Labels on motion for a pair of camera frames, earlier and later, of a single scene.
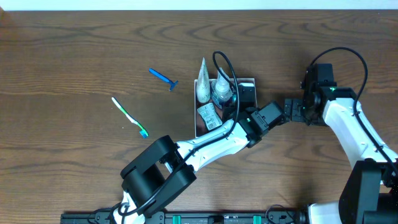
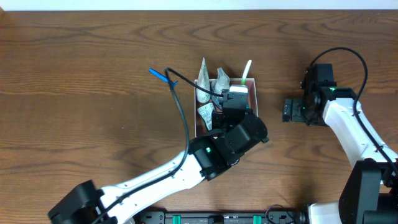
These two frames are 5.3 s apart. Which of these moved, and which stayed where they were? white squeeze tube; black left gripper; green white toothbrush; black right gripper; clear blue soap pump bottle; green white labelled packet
Moved: black left gripper; green white toothbrush
Stayed: white squeeze tube; clear blue soap pump bottle; black right gripper; green white labelled packet
